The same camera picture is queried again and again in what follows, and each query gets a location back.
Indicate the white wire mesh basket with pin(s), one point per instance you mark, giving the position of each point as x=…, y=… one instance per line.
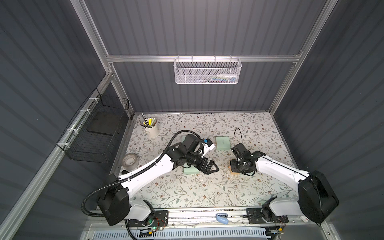
x=207, y=72

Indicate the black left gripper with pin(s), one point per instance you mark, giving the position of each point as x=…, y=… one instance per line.
x=204, y=163

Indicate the mint green drawer jewelry box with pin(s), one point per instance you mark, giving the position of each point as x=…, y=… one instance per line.
x=190, y=171
x=234, y=167

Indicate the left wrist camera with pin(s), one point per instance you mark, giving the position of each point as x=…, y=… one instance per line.
x=195, y=145

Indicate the black wire mesh basket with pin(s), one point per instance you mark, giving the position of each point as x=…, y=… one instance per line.
x=97, y=133

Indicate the white pen cup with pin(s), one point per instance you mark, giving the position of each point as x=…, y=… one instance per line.
x=150, y=126

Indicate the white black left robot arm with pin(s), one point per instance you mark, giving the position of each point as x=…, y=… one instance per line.
x=116, y=202

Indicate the blue stapler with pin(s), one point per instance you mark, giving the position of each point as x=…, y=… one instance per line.
x=222, y=218

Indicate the white tape roll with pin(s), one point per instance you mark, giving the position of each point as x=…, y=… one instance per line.
x=130, y=162

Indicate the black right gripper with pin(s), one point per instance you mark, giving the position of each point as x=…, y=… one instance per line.
x=238, y=165

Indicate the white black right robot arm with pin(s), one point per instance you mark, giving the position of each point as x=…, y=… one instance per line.
x=316, y=199

